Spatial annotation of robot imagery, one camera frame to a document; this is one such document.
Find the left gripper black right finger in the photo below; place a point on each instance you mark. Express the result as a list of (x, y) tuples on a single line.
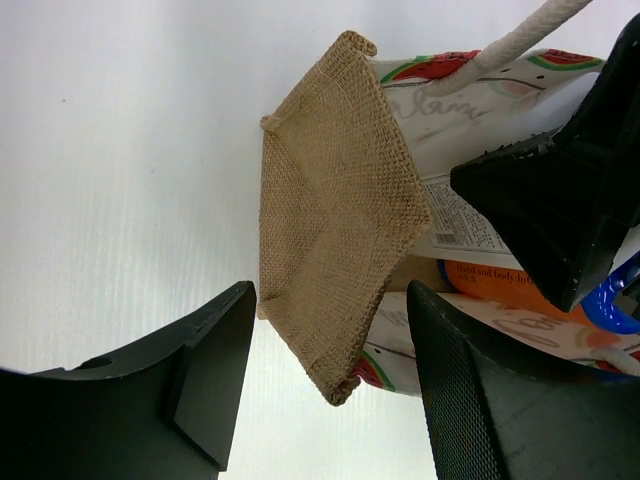
[(499, 409)]

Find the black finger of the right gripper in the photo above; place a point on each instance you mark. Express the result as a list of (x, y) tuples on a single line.
[(563, 201)]

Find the orange bottle blue cap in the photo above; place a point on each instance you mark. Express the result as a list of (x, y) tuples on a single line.
[(514, 288)]

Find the patterned canvas bag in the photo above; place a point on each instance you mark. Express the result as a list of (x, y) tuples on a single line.
[(343, 205)]

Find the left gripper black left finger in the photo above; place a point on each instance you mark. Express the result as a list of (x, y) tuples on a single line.
[(162, 407)]

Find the small white bottle grey cap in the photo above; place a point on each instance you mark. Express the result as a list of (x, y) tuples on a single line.
[(458, 231)]

